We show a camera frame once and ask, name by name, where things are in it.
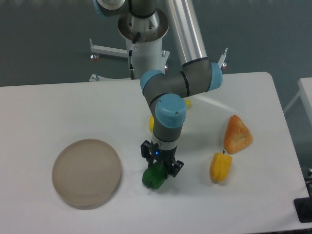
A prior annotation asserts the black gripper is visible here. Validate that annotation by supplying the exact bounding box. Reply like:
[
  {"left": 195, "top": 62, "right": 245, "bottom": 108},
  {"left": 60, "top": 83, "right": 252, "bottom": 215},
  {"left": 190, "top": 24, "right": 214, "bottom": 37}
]
[{"left": 140, "top": 140, "right": 184, "bottom": 177}]

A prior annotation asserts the green toy pepper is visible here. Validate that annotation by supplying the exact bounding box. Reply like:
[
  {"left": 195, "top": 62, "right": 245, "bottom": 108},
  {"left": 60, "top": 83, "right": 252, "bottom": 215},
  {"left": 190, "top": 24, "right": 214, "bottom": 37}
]
[{"left": 142, "top": 161, "right": 167, "bottom": 190}]

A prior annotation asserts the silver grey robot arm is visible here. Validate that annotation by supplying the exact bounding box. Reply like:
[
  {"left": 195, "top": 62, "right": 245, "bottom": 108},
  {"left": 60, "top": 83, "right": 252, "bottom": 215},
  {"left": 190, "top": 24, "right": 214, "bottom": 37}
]
[{"left": 92, "top": 0, "right": 226, "bottom": 176}]

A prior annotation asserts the yellow toy pepper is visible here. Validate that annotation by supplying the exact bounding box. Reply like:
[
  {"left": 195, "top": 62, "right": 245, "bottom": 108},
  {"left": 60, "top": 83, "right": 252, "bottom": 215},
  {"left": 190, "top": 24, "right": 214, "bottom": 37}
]
[{"left": 209, "top": 150, "right": 233, "bottom": 183}]

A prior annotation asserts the yellow toy banana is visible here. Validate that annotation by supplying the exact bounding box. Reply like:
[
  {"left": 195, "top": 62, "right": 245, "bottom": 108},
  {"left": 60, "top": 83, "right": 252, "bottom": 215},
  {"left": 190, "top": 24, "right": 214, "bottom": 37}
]
[{"left": 149, "top": 99, "right": 192, "bottom": 133}]

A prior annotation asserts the beige round plate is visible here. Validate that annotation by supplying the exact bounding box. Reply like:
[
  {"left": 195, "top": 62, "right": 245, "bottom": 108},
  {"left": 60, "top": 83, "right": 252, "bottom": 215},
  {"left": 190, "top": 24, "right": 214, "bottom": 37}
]
[{"left": 52, "top": 139, "right": 122, "bottom": 210}]

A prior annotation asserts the orange toy bread slice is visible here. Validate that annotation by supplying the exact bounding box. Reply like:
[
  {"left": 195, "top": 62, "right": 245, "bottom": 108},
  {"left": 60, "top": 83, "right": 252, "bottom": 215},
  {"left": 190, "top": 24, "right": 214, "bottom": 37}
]
[{"left": 224, "top": 115, "right": 253, "bottom": 155}]

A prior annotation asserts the black box at table edge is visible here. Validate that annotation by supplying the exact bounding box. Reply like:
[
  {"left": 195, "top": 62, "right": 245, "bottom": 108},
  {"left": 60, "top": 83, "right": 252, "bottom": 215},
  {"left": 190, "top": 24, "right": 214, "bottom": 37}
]
[{"left": 293, "top": 197, "right": 312, "bottom": 223}]

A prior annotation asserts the white side table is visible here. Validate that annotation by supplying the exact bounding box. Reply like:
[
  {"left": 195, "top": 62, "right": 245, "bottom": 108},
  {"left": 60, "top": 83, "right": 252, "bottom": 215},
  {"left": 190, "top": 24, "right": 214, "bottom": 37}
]
[{"left": 283, "top": 77, "right": 312, "bottom": 117}]

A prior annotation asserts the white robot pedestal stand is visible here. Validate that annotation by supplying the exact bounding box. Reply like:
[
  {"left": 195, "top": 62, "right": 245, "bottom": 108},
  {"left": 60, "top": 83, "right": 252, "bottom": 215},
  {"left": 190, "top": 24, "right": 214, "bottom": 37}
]
[{"left": 88, "top": 12, "right": 229, "bottom": 82}]

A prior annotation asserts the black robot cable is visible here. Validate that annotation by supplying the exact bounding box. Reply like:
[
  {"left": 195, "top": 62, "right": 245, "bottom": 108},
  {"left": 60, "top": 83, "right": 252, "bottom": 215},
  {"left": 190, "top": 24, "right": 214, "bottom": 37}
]
[{"left": 128, "top": 31, "right": 141, "bottom": 80}]

